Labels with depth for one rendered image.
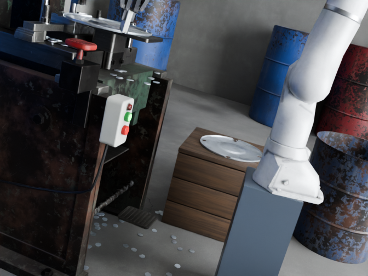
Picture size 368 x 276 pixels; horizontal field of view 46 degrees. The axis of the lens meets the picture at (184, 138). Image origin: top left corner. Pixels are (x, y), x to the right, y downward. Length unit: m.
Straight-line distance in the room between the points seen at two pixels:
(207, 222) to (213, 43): 3.14
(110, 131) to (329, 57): 0.62
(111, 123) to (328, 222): 1.15
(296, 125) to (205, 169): 0.60
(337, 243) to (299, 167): 0.79
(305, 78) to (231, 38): 3.55
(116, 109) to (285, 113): 0.48
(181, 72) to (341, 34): 3.72
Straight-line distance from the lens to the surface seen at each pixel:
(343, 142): 2.29
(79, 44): 1.12
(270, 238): 1.37
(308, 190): 1.34
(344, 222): 2.00
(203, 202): 1.83
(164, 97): 1.65
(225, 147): 1.90
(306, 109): 1.33
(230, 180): 1.77
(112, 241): 1.72
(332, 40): 1.25
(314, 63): 1.22
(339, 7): 1.26
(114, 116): 1.19
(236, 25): 4.71
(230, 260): 1.42
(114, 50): 1.44
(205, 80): 4.81
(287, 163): 1.31
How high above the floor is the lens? 0.92
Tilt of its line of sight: 18 degrees down
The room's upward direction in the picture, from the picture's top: 14 degrees clockwise
